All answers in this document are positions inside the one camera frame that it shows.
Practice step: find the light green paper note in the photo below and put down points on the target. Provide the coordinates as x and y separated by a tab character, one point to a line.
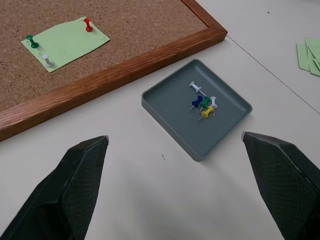
66	43
317	64
303	58
313	45

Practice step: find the grey square plastic tray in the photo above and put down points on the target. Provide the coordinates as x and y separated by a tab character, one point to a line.
185	117

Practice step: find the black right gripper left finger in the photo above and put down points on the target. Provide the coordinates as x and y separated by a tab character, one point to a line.
72	185

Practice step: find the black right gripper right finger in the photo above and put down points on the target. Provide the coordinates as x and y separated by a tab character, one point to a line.
282	180

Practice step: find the blue push pin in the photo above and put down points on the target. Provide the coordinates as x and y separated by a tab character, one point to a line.
196	101

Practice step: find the yellow push pin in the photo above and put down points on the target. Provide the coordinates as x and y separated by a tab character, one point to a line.
207	112

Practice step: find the wood framed cork board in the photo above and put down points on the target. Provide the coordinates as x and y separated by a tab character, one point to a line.
105	50

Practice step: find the white push pin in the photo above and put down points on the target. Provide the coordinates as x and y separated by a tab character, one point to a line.
47	61
195	86
213	102

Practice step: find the red push pin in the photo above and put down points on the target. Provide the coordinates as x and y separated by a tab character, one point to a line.
88	25

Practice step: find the green push pin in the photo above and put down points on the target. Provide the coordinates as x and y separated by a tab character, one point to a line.
205	101
32	42

